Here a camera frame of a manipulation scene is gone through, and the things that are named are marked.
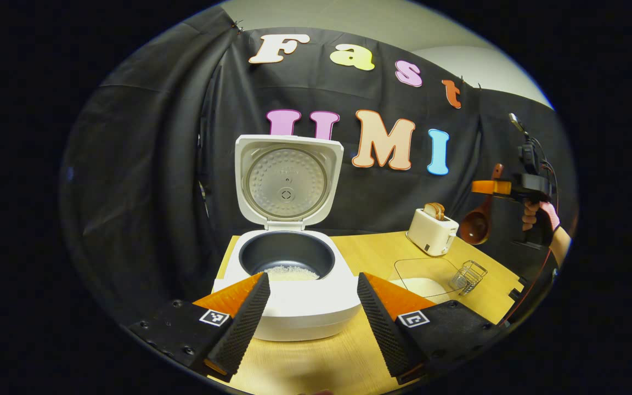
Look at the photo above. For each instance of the brown wooden spoon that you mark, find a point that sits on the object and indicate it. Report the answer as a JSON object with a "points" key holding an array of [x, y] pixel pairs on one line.
{"points": [[476, 225]]}

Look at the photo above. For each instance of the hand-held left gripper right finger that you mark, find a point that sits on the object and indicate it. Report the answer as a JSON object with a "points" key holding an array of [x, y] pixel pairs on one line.
{"points": [[382, 329]]}

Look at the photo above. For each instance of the black table corner bracket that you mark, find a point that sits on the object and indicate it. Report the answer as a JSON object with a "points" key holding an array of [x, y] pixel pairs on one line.
{"points": [[518, 289]]}

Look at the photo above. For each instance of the black backdrop cloth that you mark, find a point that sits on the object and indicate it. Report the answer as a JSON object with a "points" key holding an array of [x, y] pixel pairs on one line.
{"points": [[146, 164]]}

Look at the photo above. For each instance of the white toaster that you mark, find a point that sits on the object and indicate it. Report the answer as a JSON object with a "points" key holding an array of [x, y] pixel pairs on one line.
{"points": [[431, 236]]}

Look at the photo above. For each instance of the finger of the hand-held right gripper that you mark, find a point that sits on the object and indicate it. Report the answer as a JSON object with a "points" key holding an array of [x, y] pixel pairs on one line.
{"points": [[491, 187]]}

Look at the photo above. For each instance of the clear chopstick holder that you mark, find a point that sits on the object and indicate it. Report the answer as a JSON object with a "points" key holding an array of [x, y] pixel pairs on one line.
{"points": [[467, 277]]}

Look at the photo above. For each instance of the toasted bread slice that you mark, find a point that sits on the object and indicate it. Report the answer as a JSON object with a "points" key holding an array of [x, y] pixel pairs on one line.
{"points": [[430, 210], [440, 211]]}

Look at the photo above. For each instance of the white rice cooker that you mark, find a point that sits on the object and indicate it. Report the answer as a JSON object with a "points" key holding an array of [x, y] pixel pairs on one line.
{"points": [[288, 307]]}

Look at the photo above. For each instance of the white rice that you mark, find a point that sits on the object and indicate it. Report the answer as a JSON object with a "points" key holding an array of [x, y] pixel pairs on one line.
{"points": [[294, 272]]}

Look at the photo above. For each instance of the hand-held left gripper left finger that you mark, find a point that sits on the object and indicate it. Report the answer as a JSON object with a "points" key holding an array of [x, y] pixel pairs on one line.
{"points": [[244, 323]]}

